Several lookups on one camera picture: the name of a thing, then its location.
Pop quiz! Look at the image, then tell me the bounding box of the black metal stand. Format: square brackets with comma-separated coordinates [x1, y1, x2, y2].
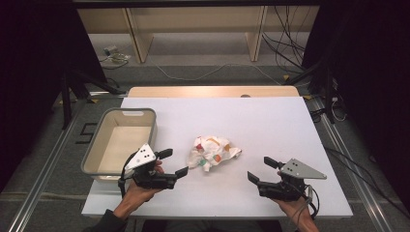
[59, 69, 128, 131]
[284, 57, 338, 126]

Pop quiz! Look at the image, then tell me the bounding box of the bundle of black cables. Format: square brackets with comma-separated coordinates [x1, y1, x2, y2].
[261, 5, 308, 74]

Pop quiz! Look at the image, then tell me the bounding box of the left hand-held gripper cable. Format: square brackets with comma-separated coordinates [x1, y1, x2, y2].
[117, 151, 137, 198]

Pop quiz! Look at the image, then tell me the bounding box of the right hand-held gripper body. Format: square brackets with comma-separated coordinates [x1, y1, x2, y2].
[256, 158, 328, 203]

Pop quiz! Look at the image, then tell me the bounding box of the person's right hand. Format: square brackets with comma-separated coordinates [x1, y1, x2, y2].
[272, 170, 315, 225]

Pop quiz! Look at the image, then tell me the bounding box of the grey power adapter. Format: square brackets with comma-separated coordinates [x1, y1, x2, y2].
[102, 45, 119, 57]

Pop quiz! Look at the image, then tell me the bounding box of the black curtain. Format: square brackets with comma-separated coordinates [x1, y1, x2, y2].
[302, 0, 410, 212]
[0, 0, 108, 194]

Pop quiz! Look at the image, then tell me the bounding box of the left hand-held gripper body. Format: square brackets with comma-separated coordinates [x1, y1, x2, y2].
[124, 143, 179, 190]

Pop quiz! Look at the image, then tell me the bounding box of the white patterned cloth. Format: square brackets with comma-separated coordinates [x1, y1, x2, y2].
[186, 134, 243, 173]

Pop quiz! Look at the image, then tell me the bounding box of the white board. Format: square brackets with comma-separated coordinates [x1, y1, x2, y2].
[81, 96, 354, 220]

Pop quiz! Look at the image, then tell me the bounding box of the hand-held gripper cable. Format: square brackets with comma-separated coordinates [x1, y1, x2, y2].
[117, 151, 137, 198]
[293, 184, 321, 228]

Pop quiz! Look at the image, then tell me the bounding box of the light wooden shelf unit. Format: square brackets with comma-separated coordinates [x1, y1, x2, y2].
[76, 5, 321, 64]

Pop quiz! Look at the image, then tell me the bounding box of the black floor cable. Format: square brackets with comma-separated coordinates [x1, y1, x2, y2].
[324, 146, 410, 220]

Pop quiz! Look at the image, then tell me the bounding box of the right hand-held gripper cable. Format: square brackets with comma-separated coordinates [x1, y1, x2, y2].
[293, 184, 321, 228]

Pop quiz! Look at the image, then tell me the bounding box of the grey plastic bin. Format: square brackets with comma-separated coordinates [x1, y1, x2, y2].
[80, 107, 159, 182]

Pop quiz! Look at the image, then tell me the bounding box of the aluminium rail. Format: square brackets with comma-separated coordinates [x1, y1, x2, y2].
[8, 91, 130, 232]
[308, 96, 394, 232]

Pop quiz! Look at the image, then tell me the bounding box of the coiled white cable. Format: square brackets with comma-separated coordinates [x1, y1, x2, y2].
[98, 52, 132, 71]

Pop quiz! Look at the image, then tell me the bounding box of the person's left hand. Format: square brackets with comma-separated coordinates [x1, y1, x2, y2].
[113, 159, 165, 221]

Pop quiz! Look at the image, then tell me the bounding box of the long white floor cable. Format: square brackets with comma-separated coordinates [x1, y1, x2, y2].
[156, 62, 282, 86]

